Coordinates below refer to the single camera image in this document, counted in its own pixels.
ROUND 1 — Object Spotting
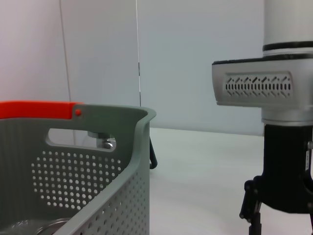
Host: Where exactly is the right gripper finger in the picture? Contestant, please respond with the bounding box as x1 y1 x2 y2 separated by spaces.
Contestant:
239 180 264 235

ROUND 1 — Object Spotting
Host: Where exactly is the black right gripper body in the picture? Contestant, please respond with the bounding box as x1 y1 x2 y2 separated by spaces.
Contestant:
254 124 313 214

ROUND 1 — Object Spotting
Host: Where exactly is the glass teacup black sleeve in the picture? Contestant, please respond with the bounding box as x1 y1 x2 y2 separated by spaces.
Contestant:
0 218 69 235

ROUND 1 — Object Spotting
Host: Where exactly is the grey perforated storage basket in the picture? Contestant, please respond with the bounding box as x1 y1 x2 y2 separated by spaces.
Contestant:
0 104 157 235

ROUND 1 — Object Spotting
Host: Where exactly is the black metal stand loop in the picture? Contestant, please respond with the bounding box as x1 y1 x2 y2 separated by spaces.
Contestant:
148 137 158 170

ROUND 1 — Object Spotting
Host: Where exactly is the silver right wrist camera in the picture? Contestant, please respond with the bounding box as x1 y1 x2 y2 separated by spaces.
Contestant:
211 57 313 110

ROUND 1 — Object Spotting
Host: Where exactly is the glass teapot black handle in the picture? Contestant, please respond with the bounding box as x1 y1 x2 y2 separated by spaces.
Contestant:
87 131 117 150

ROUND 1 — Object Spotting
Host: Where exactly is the orange basket handle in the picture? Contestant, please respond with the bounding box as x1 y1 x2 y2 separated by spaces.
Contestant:
0 100 85 121

